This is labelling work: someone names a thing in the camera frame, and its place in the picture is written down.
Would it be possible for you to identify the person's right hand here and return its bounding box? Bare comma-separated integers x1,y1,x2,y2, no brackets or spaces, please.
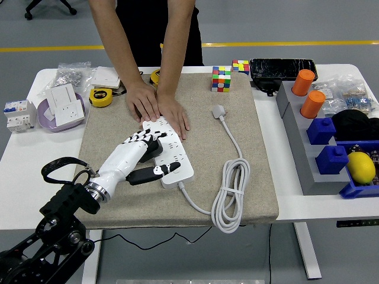
124,80,160,122

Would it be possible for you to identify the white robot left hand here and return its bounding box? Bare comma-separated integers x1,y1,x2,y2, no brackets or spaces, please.
95,129,182,198

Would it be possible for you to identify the person's left hand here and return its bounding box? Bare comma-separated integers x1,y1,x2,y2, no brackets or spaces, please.
156,91,191,140

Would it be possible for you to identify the white power strip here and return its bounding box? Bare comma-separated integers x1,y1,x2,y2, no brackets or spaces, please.
142,115,195,189

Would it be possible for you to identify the thin black plug cord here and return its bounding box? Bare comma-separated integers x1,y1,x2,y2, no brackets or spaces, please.
93,226,252,251

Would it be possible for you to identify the small yellow tape measure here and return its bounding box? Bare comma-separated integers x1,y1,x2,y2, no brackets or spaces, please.
149,68,161,88

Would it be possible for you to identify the yellow black tape measure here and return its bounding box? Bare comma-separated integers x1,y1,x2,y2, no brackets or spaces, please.
88,88,114,108

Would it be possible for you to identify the grey-brown mat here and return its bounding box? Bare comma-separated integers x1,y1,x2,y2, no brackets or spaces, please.
63,72,280,230

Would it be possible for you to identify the large colourful puzzle cube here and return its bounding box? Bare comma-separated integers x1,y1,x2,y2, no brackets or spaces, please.
211,65,232,93

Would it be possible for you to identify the person's body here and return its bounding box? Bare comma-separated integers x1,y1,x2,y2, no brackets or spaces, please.
115,0,205,67

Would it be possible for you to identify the clear bag of metal parts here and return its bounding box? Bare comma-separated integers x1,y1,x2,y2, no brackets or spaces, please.
37,61,98,97

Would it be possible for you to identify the small colourful puzzle cube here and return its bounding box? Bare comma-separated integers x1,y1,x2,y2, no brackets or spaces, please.
231,59,250,76

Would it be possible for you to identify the purple bowl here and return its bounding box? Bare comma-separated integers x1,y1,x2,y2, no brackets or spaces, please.
37,92,87,133

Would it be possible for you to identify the small black device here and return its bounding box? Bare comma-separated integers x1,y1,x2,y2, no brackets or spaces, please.
250,79,285,97

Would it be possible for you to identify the white table leg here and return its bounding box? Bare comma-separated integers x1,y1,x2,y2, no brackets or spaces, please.
81,229,103,284
293,221,323,280

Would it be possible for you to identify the white circuit breaker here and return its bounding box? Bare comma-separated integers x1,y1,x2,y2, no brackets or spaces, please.
3,99,38,133

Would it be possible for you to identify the long black box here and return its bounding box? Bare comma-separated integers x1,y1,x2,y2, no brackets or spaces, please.
249,57,319,82

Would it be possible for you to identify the grey block holder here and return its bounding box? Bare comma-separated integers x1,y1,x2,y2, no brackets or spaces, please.
275,81,352,196

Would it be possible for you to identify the orange cylinder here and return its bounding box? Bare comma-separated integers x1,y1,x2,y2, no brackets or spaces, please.
300,90,326,120
291,69,316,97

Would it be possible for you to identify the black office chair base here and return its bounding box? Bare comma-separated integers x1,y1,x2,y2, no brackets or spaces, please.
24,0,78,21

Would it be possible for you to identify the blue block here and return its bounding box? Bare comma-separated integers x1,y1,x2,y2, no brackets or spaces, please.
314,144,349,175
306,117,337,146

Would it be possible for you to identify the clear bag of small parts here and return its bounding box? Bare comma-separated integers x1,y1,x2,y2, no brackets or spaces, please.
312,81,344,118

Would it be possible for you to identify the black cloth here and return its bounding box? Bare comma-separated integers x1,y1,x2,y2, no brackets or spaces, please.
330,109,379,142

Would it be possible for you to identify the clear bag of blue components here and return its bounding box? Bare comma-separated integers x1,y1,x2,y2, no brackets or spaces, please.
334,75,379,117

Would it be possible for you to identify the yellow lemon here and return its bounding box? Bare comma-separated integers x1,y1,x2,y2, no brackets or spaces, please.
346,151,377,186

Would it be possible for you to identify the blue plastic bin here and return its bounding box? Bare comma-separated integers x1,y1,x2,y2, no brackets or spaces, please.
336,140,379,199

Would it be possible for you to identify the black table control panel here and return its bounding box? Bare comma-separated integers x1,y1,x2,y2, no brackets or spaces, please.
336,219,379,228

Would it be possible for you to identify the flat white switch panel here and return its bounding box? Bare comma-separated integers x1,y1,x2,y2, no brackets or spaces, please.
91,66,122,89

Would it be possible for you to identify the white power cord with plug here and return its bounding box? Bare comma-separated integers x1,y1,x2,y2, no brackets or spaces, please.
176,104,251,234

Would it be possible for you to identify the white wall socket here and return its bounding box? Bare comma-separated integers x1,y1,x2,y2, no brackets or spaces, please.
54,100,85,124

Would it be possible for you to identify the white rocker switch panel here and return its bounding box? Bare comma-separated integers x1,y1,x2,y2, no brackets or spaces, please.
44,83,78,115

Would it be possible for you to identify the black hanging cable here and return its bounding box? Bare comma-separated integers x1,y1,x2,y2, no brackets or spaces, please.
268,223,273,284

